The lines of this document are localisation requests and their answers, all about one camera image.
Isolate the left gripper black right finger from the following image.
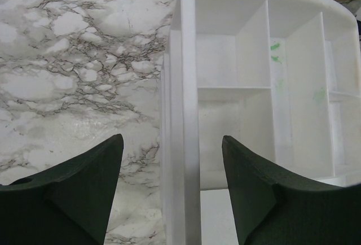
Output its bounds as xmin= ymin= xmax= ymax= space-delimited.
xmin=222 ymin=135 xmax=360 ymax=244

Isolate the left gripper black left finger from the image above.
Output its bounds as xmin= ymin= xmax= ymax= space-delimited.
xmin=1 ymin=134 xmax=124 ymax=244

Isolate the white plastic drawer organizer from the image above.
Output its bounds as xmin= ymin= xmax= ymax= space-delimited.
xmin=160 ymin=0 xmax=360 ymax=244

